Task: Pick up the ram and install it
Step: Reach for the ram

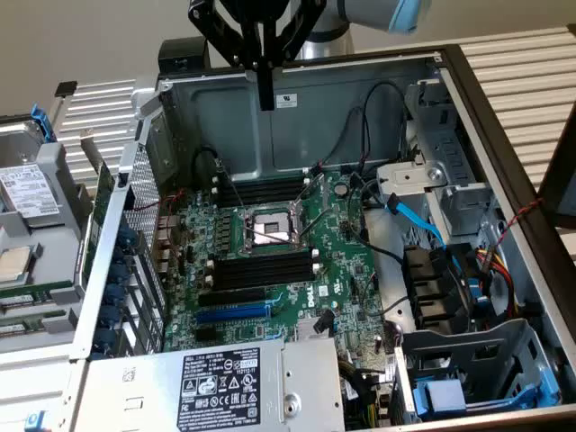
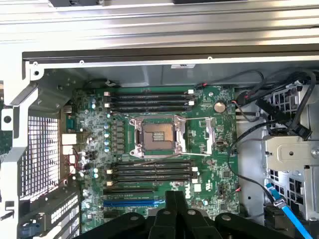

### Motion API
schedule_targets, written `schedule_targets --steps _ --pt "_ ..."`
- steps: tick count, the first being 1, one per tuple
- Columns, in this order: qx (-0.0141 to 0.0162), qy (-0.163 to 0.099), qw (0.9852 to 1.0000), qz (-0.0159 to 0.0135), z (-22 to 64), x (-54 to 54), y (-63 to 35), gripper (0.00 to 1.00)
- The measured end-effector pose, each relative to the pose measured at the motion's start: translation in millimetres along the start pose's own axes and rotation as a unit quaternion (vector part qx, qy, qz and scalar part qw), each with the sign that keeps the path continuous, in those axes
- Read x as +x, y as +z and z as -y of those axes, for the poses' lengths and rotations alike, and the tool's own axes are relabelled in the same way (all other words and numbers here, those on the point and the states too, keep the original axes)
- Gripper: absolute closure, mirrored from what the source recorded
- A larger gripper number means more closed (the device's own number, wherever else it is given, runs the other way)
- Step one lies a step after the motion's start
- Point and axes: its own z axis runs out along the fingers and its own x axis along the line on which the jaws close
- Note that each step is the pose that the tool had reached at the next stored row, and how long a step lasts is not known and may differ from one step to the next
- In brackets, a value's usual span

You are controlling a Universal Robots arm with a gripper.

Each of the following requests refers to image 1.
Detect silver power supply unit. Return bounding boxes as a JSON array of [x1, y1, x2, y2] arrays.
[[82, 336, 347, 432]]

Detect metal rear port block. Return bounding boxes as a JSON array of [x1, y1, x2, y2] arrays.
[[152, 213, 186, 283]]

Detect silver metal disk bay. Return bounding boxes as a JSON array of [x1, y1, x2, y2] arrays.
[[375, 79, 499, 238]]

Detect thick black wire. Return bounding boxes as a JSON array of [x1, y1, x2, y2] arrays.
[[347, 178, 405, 266]]

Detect black plastic fan shroud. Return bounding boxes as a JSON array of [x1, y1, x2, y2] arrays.
[[401, 244, 474, 335]]

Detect silver chipset heatsink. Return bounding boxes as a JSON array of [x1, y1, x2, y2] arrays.
[[294, 314, 337, 343]]

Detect silver CPU chip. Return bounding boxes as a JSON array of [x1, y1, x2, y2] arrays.
[[0, 245, 36, 285]]

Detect green Dell motherboard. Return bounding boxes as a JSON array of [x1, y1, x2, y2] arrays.
[[160, 166, 389, 357]]

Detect red black twisted wire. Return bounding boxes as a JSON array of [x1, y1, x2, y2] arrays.
[[489, 197, 546, 260]]

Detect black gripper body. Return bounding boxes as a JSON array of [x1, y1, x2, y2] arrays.
[[214, 0, 326, 28]]

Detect red yellow power wires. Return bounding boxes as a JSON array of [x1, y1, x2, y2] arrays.
[[476, 248, 528, 319]]

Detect black box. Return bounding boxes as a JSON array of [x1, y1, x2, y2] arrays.
[[157, 38, 212, 77]]

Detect blue flat SATA wire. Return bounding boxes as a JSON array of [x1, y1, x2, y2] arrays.
[[385, 192, 467, 275]]

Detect silver Toshiba hard disk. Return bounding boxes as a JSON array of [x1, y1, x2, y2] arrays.
[[0, 120, 64, 229]]

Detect blue hard disk rail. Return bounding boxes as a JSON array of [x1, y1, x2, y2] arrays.
[[30, 102, 58, 145]]

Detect thin metal locking lever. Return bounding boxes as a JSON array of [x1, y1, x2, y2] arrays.
[[216, 160, 248, 211], [299, 207, 329, 239]]

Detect green graphics card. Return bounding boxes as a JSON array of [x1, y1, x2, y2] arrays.
[[79, 128, 117, 292]]

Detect silver metal bracket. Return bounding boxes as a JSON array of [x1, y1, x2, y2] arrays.
[[130, 76, 158, 121]]

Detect silver socket cover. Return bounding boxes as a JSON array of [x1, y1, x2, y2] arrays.
[[290, 172, 327, 244]]

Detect blue plastic disk caddy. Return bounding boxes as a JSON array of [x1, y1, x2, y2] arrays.
[[412, 376, 548, 419]]

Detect thin red wire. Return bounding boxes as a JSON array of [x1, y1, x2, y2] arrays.
[[133, 187, 186, 253]]

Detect blue expansion slot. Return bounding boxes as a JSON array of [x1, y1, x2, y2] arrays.
[[194, 301, 273, 324]]

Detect gray perforated disk bay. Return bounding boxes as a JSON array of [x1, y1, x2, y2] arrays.
[[390, 317, 563, 427]]

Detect CPU socket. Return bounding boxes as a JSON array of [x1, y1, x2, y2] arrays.
[[241, 197, 308, 253]]

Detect open PC case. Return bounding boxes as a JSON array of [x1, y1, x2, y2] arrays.
[[69, 43, 576, 432]]

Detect long black expansion slot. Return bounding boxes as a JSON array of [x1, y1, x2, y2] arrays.
[[196, 286, 267, 309]]

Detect thin black looped wire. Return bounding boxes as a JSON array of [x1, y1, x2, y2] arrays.
[[361, 82, 410, 173]]

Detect gray parts rack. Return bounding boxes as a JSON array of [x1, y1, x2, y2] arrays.
[[0, 114, 94, 356]]

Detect blue card retainer clip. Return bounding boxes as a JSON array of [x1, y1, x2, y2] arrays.
[[92, 328, 117, 356], [98, 305, 123, 330], [117, 224, 139, 251], [104, 283, 130, 308], [109, 262, 134, 285]]

